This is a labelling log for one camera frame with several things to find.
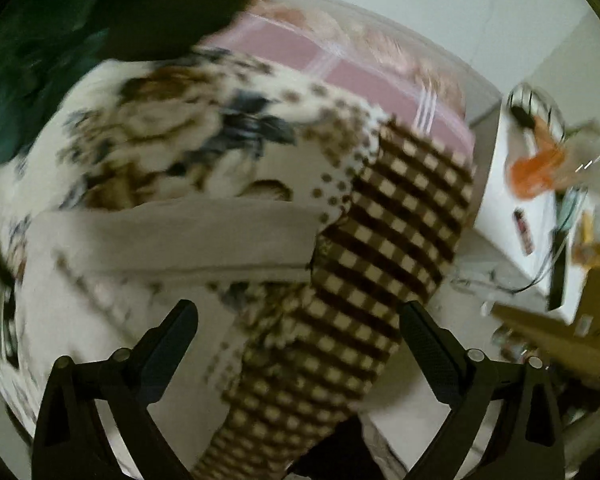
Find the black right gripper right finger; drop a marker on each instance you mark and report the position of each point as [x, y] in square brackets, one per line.
[526, 440]

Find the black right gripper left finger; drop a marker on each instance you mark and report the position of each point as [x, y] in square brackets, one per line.
[70, 441]

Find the cream white garment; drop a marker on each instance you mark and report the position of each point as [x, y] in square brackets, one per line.
[96, 280]

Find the brown cardboard box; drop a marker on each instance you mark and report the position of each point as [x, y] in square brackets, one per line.
[575, 346]

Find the white side table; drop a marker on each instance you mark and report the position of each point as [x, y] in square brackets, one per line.
[518, 250]

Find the brown checkered blanket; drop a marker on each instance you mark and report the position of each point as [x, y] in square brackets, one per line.
[307, 354]

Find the floral white bed blanket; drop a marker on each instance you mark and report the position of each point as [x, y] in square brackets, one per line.
[216, 123]

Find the dark green cloth pile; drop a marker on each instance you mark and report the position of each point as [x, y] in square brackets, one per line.
[47, 46]

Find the pink plaid bed sheet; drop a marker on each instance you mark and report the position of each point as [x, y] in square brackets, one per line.
[358, 57]

